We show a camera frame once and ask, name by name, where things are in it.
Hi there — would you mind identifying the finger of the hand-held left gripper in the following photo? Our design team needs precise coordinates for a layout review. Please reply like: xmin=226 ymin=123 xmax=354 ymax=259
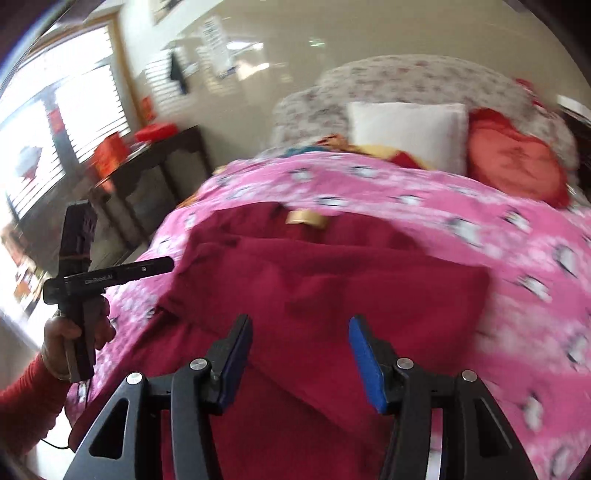
xmin=108 ymin=257 xmax=175 ymax=283

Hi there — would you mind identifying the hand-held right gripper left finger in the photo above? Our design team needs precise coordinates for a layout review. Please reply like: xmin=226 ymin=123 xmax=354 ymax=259
xmin=62 ymin=314 xmax=254 ymax=480

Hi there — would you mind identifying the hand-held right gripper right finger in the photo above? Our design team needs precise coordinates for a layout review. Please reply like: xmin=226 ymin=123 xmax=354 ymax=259
xmin=348 ymin=316 xmax=539 ymax=480

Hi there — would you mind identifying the maroon garment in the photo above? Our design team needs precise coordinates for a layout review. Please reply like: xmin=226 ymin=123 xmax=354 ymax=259
xmin=68 ymin=202 xmax=493 ymax=480

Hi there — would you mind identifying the person's left forearm red sleeve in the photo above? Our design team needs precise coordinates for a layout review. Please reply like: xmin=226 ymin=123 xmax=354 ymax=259
xmin=0 ymin=353 xmax=75 ymax=459

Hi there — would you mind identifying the person's left hand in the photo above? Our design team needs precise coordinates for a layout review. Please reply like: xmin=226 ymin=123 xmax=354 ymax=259
xmin=41 ymin=295 xmax=116 ymax=382

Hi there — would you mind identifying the orange red box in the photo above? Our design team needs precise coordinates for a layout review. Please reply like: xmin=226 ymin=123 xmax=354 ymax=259
xmin=93 ymin=133 xmax=131 ymax=180

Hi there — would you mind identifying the dark wooden table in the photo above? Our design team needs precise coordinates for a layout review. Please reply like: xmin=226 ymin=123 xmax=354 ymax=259
xmin=89 ymin=124 xmax=214 ymax=252

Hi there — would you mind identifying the large window with blinds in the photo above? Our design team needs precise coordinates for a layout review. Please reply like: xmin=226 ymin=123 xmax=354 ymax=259
xmin=0 ymin=23 xmax=134 ymax=224

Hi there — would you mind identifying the flat red box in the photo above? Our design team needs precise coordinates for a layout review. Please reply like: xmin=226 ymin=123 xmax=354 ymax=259
xmin=133 ymin=122 xmax=179 ymax=144

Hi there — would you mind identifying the pink printed blanket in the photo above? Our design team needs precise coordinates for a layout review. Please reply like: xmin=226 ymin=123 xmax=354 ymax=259
xmin=64 ymin=154 xmax=591 ymax=480

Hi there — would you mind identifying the small window with blinds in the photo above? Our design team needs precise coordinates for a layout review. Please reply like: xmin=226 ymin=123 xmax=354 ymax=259
xmin=144 ymin=48 xmax=191 ymax=101

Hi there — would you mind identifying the dark hanging cloth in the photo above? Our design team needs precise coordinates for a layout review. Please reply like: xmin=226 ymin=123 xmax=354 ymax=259
xmin=168 ymin=51 xmax=188 ymax=94

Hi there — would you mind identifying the yellow and blue cloth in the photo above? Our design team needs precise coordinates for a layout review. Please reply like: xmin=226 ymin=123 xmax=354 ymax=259
xmin=283 ymin=133 xmax=435 ymax=171

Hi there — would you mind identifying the white pillow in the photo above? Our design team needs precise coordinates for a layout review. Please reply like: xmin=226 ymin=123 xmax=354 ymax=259
xmin=345 ymin=101 xmax=470 ymax=175

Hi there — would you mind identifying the red pillow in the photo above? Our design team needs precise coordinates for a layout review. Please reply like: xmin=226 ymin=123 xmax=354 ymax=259
xmin=465 ymin=108 xmax=572 ymax=209

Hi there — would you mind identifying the floral padded headboard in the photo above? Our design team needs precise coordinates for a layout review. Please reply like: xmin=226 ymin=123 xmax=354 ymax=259
xmin=270 ymin=55 xmax=581 ymax=186

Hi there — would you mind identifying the black cable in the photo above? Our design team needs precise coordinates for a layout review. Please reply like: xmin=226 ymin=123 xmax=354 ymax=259
xmin=41 ymin=381 xmax=94 ymax=451

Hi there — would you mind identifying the white wall paper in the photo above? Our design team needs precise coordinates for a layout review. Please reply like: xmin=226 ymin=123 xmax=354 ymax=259
xmin=199 ymin=16 xmax=237 ymax=80

